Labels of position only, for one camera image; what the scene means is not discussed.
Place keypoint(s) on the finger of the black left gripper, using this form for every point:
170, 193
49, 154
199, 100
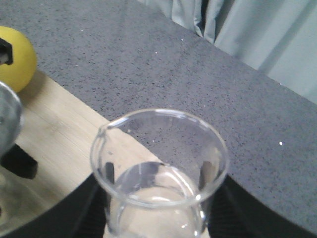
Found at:
20, 163
6, 53

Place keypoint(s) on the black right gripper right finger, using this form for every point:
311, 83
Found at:
237, 214

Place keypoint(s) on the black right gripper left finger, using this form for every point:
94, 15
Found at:
78, 215

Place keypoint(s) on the steel double jigger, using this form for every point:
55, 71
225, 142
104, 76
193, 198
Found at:
11, 117

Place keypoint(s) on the glass measuring beaker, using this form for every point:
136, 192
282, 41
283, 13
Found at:
159, 169

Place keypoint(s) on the yellow lemon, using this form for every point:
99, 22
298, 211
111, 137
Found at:
18, 74

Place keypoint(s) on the wooden cutting board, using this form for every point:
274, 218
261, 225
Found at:
58, 133

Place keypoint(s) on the grey curtain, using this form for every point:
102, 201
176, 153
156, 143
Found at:
276, 37

